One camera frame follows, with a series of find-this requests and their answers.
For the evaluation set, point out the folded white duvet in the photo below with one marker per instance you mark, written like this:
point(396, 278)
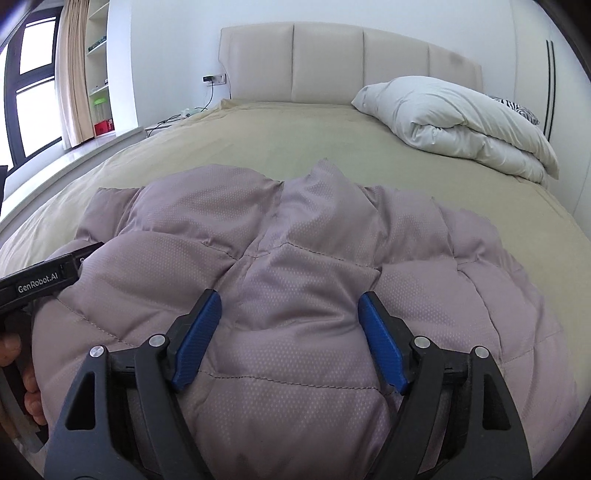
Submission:
point(448, 119)

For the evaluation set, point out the white built-in shelf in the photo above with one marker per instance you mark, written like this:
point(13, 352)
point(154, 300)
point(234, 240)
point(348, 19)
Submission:
point(95, 50)

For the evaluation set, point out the zebra print pillow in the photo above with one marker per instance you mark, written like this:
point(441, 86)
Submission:
point(523, 111)

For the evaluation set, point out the person's left hand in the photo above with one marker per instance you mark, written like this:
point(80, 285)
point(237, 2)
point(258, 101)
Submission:
point(11, 349)

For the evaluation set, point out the black framed window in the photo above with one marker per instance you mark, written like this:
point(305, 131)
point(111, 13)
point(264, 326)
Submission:
point(30, 105)

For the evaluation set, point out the green container on shelf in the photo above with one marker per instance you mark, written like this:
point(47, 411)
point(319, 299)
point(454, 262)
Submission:
point(101, 104)

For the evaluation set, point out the mauve quilted long coat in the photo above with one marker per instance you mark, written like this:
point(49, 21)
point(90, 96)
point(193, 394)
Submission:
point(287, 388)

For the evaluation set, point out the beige curtain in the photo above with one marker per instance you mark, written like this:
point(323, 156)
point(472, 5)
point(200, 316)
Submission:
point(70, 74)

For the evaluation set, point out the red box on shelf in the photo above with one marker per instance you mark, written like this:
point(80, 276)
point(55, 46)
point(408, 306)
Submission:
point(103, 127)

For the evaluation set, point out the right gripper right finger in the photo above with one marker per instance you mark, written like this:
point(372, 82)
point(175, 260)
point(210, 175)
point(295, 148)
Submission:
point(457, 419)

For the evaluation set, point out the beige padded headboard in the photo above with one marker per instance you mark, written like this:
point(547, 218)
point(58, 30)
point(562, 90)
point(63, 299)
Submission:
point(308, 62)

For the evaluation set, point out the beige bed with bedspread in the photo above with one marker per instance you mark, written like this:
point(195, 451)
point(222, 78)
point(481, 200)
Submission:
point(284, 140)

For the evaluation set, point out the white bedside table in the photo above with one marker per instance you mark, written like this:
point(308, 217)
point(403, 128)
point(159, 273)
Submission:
point(172, 120)

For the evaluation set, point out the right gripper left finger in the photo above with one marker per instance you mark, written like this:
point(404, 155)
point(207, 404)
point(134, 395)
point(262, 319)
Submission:
point(120, 418)

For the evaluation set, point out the wall power socket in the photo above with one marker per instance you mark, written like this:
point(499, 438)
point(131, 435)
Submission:
point(214, 80)

